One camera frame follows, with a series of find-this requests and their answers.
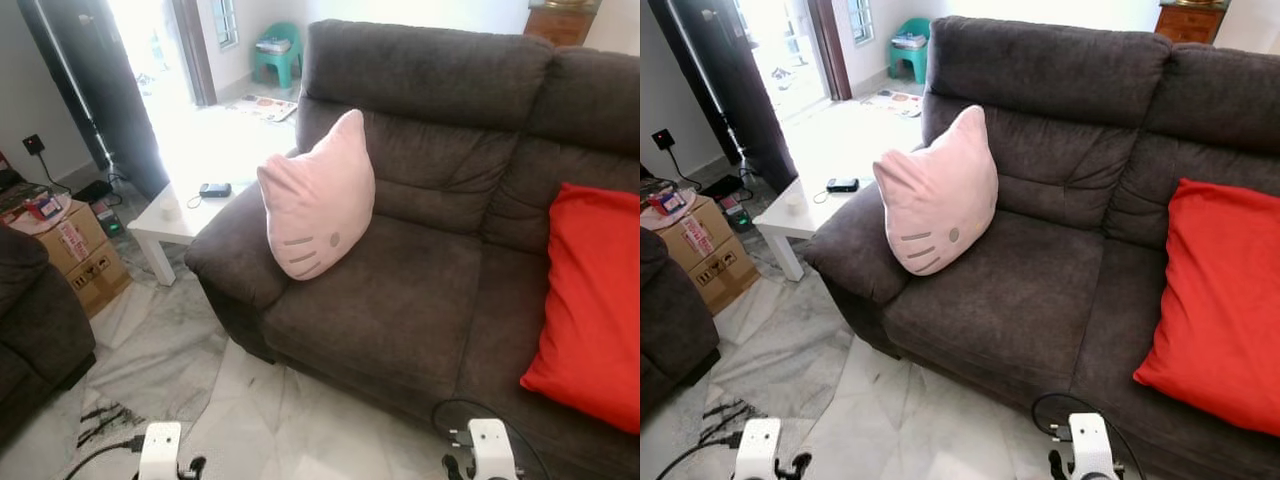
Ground brown wooden cabinet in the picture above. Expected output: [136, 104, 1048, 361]
[1155, 0, 1231, 46]
[523, 0, 601, 48]

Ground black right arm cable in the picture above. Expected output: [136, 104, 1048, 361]
[431, 399, 551, 480]
[1031, 393, 1146, 480]

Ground printed floor mat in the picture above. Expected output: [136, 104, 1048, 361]
[228, 94, 299, 123]
[862, 89, 925, 118]

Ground brown door frame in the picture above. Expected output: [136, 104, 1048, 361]
[808, 0, 851, 101]
[175, 0, 218, 107]

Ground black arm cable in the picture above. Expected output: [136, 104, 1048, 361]
[65, 436, 147, 480]
[655, 432, 743, 480]
[1031, 393, 1146, 480]
[431, 399, 551, 480]

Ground dark grey-brown fabric sofa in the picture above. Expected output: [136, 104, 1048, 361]
[803, 15, 1280, 480]
[185, 18, 641, 480]

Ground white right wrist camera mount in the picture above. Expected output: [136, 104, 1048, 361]
[1050, 413, 1119, 480]
[449, 418, 521, 480]

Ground red and blue packet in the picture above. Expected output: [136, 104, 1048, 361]
[650, 187, 691, 218]
[22, 192, 63, 223]

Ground red pillow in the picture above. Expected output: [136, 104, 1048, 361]
[1133, 178, 1280, 438]
[520, 182, 641, 436]

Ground dark fabric armchair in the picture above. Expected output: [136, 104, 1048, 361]
[0, 225, 98, 446]
[640, 228, 721, 421]

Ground brown cardboard box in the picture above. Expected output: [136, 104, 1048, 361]
[35, 200, 133, 319]
[660, 195, 761, 316]

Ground dark door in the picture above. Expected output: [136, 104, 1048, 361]
[648, 0, 799, 196]
[18, 0, 171, 201]

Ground white side table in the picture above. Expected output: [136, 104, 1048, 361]
[127, 180, 261, 287]
[753, 178, 881, 283]

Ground power strip with green light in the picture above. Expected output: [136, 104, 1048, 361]
[722, 195, 756, 233]
[92, 200, 126, 239]

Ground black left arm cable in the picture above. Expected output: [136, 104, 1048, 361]
[655, 432, 743, 480]
[65, 436, 147, 480]

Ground teal plastic stool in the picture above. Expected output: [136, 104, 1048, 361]
[251, 22, 303, 91]
[888, 18, 933, 86]

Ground pink cat face pillow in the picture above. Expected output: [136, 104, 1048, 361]
[873, 104, 1000, 277]
[257, 108, 377, 282]

